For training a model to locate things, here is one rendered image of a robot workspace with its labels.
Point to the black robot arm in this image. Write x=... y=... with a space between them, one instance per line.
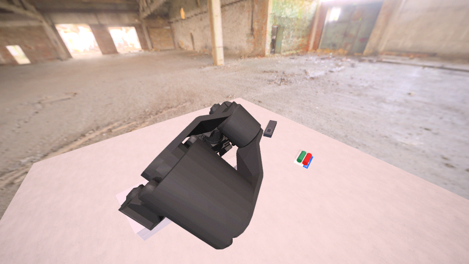
x=194 y=187

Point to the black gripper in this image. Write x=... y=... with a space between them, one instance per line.
x=221 y=146

